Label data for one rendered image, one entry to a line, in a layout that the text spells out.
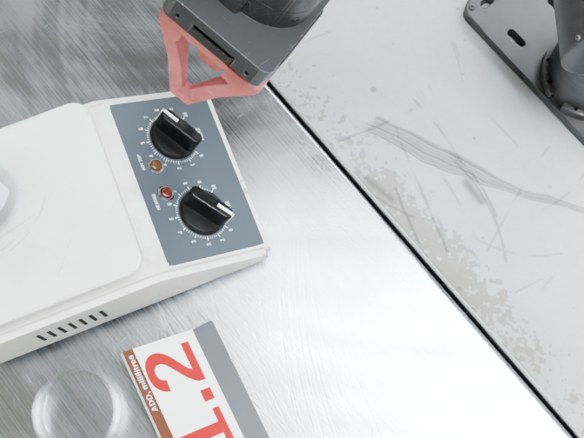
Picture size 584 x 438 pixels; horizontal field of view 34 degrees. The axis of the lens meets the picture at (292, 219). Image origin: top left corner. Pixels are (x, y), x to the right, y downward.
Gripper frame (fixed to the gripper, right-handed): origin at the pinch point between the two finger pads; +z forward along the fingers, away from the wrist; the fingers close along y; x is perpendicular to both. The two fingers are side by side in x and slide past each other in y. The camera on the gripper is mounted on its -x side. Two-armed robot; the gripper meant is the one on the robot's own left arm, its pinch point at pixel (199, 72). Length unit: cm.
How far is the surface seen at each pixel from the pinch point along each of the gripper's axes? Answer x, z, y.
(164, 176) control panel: 2.4, 7.2, 2.6
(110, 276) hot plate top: 3.7, 7.1, 10.8
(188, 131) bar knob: 1.7, 5.4, -0.1
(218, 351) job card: 12.6, 12.1, 7.6
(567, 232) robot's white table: 26.4, -0.6, -9.8
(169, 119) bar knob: 0.2, 5.5, 0.1
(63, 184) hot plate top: -2.1, 7.5, 7.6
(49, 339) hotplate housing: 3.2, 15.2, 12.9
